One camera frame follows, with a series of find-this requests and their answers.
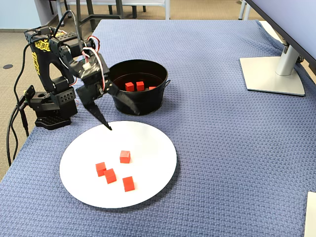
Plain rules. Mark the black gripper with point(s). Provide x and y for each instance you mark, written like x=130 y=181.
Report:
x=91 y=92

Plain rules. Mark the white round plate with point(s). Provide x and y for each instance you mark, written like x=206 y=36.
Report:
x=148 y=172

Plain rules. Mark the black metal bucket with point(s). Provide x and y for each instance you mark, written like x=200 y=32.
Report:
x=148 y=98

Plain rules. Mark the black chair leg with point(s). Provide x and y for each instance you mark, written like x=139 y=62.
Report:
x=134 y=10

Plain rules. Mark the dark round floor cover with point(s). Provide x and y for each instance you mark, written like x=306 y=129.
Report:
x=8 y=66

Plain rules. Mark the blue woven table cloth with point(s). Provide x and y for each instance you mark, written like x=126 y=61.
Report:
x=222 y=148

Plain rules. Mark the grey metal chair leg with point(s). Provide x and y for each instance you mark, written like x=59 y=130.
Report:
x=242 y=10

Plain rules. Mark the silver monitor stand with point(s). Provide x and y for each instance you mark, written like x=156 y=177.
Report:
x=271 y=76

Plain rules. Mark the flat computer monitor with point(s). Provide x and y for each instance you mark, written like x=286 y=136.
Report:
x=296 y=19

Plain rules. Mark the white flat board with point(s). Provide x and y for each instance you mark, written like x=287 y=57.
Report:
x=311 y=217

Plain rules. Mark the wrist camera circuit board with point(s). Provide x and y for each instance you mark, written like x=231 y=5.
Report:
x=91 y=69

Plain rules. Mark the dark metal stool frame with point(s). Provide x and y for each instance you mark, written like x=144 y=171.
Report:
x=79 y=27

